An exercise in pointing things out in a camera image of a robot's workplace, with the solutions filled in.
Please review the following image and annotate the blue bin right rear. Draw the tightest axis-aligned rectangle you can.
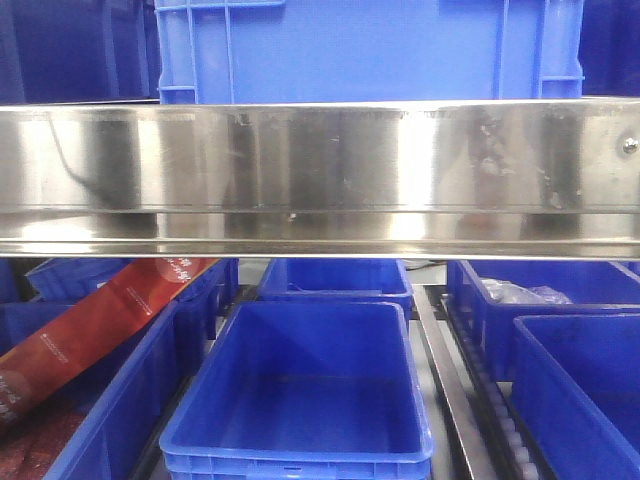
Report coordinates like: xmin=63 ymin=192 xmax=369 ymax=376
xmin=446 ymin=260 xmax=639 ymax=381

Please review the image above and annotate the clear plastic bag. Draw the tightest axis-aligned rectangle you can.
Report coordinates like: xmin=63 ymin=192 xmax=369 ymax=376
xmin=481 ymin=278 xmax=572 ymax=305

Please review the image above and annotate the roller conveyor track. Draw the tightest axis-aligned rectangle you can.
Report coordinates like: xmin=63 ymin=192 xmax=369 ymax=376
xmin=437 ymin=293 xmax=555 ymax=479

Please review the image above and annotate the stainless steel shelf rail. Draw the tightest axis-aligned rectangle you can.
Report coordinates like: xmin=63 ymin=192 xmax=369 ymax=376
xmin=1 ymin=97 xmax=639 ymax=260

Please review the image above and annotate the empty blue bin centre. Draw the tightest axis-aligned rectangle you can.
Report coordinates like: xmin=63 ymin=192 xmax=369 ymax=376
xmin=159 ymin=301 xmax=434 ymax=479

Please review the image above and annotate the blue bin right front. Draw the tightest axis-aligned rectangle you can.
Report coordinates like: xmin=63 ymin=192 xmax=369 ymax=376
xmin=512 ymin=314 xmax=639 ymax=479

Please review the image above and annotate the red cardboard package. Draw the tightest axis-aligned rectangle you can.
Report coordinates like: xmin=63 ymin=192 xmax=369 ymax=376
xmin=1 ymin=257 xmax=219 ymax=434

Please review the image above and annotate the large blue crate upper shelf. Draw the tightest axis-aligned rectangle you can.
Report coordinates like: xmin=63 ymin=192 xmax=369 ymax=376
xmin=155 ymin=1 xmax=584 ymax=104

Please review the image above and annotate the blue bin behind centre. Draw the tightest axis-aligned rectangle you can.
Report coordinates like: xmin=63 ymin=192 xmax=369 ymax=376
xmin=257 ymin=258 xmax=413 ymax=319

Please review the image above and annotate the blue bin left front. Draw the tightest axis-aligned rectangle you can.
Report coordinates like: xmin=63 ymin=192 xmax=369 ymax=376
xmin=1 ymin=303 xmax=181 ymax=479

